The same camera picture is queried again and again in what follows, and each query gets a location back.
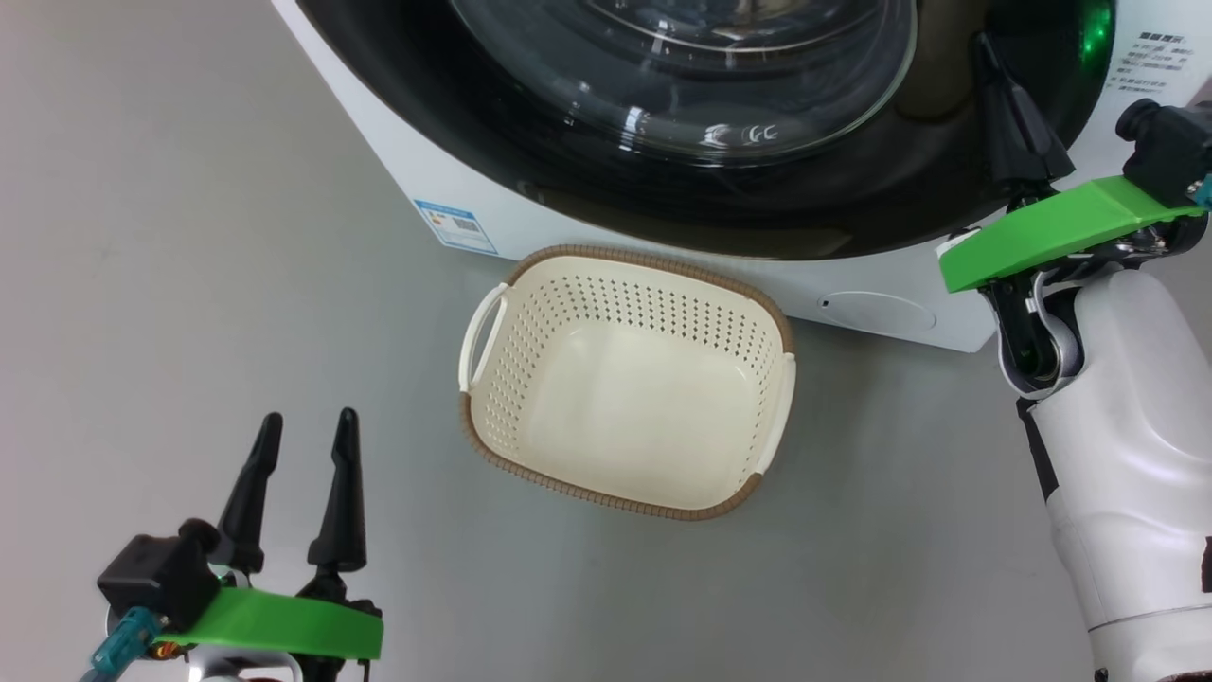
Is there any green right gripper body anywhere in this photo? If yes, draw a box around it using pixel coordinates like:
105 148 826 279
936 175 1210 296

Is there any black printed text sticker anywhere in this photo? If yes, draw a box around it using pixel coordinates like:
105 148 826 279
1113 33 1190 96

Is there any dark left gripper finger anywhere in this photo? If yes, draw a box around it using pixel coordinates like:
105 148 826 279
210 412 284 575
307 407 368 575

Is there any round white filter cover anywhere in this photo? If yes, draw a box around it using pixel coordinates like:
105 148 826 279
818 290 938 335

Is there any white front-load washing machine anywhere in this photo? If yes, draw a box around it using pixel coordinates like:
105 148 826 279
270 0 1212 353

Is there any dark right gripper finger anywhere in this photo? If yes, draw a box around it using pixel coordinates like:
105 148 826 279
975 34 1078 215

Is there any blue energy label sticker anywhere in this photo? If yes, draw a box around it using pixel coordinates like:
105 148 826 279
414 199 499 256

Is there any cream basket with brown rim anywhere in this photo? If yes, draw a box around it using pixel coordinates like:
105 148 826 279
458 244 798 522

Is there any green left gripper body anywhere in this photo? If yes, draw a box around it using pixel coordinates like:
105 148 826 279
151 568 384 682

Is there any black-rimmed glass washer door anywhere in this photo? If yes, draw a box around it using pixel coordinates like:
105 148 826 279
294 0 1118 262

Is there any teal left camera connector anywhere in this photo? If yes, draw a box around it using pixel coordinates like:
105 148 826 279
80 606 168 682

